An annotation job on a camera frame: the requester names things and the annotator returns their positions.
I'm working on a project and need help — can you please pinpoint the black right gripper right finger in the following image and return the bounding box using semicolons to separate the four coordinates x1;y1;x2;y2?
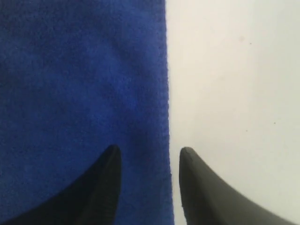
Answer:
179;147;291;225

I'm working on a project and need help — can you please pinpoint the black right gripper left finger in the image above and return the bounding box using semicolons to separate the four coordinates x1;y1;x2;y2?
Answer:
5;145;121;225

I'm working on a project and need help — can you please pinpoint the blue towel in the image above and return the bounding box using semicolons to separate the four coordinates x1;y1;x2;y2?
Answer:
0;0;174;225

